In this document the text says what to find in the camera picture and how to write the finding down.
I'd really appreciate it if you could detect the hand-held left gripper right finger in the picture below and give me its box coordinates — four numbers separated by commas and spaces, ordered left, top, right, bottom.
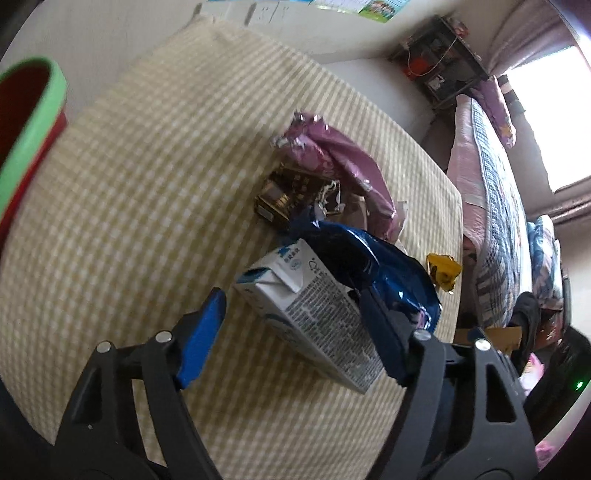
358, 287, 539, 480

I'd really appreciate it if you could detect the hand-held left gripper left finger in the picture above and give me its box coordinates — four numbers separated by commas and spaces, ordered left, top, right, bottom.
55, 287, 227, 480

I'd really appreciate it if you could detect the blue snack wrapper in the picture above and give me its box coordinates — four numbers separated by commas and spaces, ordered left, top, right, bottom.
288, 208, 443, 334

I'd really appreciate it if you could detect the white milk carton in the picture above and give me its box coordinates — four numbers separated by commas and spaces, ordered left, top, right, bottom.
233, 237, 386, 394

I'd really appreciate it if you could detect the red bucket with green rim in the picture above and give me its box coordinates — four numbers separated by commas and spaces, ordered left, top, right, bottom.
0, 56, 69, 245

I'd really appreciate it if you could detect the dark clothing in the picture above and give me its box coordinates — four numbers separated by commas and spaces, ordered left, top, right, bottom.
508, 291, 544, 366

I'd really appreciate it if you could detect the small yellow brown wrapper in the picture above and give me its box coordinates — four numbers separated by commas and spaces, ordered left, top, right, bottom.
426, 252, 462, 293

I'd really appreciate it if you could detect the wooden chair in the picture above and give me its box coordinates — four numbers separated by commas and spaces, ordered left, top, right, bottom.
455, 325, 526, 357

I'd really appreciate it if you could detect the blue floral pillow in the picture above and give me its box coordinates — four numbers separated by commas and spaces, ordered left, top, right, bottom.
526, 215, 567, 315

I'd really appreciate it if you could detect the blue plaid quilt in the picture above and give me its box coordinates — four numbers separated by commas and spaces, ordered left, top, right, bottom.
468, 95, 535, 329

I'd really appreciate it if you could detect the brown printed wrapper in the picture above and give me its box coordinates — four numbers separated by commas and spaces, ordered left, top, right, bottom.
254, 164, 345, 228

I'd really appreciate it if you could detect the purple-pink foil wrapper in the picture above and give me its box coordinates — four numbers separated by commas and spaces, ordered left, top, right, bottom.
271, 112, 409, 244

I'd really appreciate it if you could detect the pink bed sheet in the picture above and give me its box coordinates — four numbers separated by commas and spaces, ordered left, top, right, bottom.
450, 95, 490, 241

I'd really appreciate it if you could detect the purple pillow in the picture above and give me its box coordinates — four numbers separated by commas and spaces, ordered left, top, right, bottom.
471, 76, 517, 149

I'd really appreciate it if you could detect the window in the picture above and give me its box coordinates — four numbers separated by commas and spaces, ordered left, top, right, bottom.
508, 44, 591, 193

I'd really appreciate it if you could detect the red container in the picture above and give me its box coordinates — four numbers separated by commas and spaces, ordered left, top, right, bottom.
406, 55, 435, 78

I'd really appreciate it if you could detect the dark metal shelf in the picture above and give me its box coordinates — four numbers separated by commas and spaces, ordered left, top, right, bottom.
388, 14, 490, 110

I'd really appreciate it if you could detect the pink curtain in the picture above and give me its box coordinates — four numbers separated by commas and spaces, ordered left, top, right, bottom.
487, 0, 578, 81

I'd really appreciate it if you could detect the green-bordered chart wall poster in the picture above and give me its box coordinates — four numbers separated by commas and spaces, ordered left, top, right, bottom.
314, 0, 410, 22

